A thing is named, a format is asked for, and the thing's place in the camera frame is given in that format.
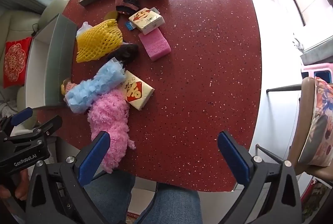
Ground large grey cardboard box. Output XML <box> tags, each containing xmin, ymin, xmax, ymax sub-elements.
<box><xmin>25</xmin><ymin>13</ymin><xmax>78</xmax><ymax>110</ymax></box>

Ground pink plastic stool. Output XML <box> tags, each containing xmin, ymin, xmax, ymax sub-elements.
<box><xmin>301</xmin><ymin>63</ymin><xmax>333</xmax><ymax>83</ymax></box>

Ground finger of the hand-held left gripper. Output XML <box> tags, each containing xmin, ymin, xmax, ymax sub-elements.
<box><xmin>0</xmin><ymin>107</ymin><xmax>34</xmax><ymax>136</ymax></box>
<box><xmin>26</xmin><ymin>115</ymin><xmax>63</xmax><ymax>145</ymax></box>

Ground grey striped cloth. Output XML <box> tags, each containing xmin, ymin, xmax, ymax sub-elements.
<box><xmin>0</xmin><ymin>100</ymin><xmax>19</xmax><ymax>118</ymax></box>

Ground dark red fabric rose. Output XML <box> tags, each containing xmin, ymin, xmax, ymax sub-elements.
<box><xmin>108</xmin><ymin>43</ymin><xmax>139</xmax><ymax>66</ymax></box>

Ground yellow foam fruit net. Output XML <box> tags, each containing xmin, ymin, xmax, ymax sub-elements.
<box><xmin>75</xmin><ymin>19</ymin><xmax>123</xmax><ymax>63</ymax></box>

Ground mustard yellow soft disc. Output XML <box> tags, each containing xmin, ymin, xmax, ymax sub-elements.
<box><xmin>104</xmin><ymin>11</ymin><xmax>120</xmax><ymax>22</ymax></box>

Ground brown chair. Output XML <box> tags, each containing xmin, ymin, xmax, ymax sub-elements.
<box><xmin>290</xmin><ymin>77</ymin><xmax>333</xmax><ymax>180</ymax></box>

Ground floral cushion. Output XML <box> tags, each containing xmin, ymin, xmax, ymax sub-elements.
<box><xmin>298</xmin><ymin>77</ymin><xmax>333</xmax><ymax>167</ymax></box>

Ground person's blue jeans legs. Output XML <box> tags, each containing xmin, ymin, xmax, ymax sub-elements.
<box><xmin>83</xmin><ymin>169</ymin><xmax>203</xmax><ymax>224</ymax></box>

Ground pink fluffy cloth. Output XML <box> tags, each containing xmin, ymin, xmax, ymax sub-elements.
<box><xmin>87</xmin><ymin>89</ymin><xmax>136</xmax><ymax>174</ymax></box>

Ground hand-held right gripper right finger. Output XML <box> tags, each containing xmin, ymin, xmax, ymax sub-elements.
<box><xmin>217</xmin><ymin>130</ymin><xmax>303</xmax><ymax>224</ymax></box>

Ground person's left hand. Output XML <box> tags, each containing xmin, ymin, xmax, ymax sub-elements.
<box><xmin>0</xmin><ymin>169</ymin><xmax>30</xmax><ymax>204</ymax></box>

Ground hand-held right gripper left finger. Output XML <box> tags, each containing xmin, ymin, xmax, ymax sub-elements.
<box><xmin>25</xmin><ymin>131</ymin><xmax>112</xmax><ymax>224</ymax></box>

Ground pink foam sponge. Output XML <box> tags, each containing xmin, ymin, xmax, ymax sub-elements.
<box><xmin>138</xmin><ymin>30</ymin><xmax>171</xmax><ymax>61</ymax></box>

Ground light blue fluffy cloth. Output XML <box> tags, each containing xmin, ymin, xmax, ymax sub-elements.
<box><xmin>64</xmin><ymin>58</ymin><xmax>127</xmax><ymax>113</ymax></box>

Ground peach knitted pot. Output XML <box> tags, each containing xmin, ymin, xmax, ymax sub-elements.
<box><xmin>61</xmin><ymin>78</ymin><xmax>75</xmax><ymax>97</ymax></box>

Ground white nonwoven drawstring bag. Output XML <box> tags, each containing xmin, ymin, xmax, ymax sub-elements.
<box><xmin>77</xmin><ymin>21</ymin><xmax>91</xmax><ymax>37</ymax></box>

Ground red embroidered cushion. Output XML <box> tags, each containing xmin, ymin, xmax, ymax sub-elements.
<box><xmin>3</xmin><ymin>37</ymin><xmax>33</xmax><ymax>89</ymax></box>

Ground green leather sofa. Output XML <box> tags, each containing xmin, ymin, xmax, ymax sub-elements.
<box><xmin>0</xmin><ymin>0</ymin><xmax>71</xmax><ymax>120</ymax></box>

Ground cream tissue pack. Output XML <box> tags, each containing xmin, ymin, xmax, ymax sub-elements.
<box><xmin>128</xmin><ymin>8</ymin><xmax>165</xmax><ymax>35</ymax></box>

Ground yellow cartoon card packet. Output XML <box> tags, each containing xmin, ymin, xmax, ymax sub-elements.
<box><xmin>118</xmin><ymin>70</ymin><xmax>155</xmax><ymax>111</ymax></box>

